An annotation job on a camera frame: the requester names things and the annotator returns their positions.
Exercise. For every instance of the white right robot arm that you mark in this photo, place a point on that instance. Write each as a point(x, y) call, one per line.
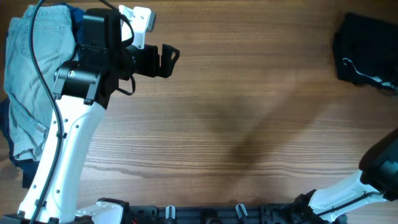
point(374, 181)

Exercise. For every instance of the navy blue garment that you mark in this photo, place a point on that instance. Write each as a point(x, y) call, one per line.
point(9, 140)

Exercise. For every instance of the black shorts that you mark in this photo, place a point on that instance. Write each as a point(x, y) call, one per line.
point(365, 52)

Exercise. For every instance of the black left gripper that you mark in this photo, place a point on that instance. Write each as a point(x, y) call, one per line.
point(152, 68)

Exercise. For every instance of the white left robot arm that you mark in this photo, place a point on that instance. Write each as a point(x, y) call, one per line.
point(113, 49)

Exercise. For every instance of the light blue denim shorts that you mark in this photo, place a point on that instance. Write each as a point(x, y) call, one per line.
point(31, 81)

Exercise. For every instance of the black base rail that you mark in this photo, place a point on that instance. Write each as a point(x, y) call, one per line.
point(238, 214)

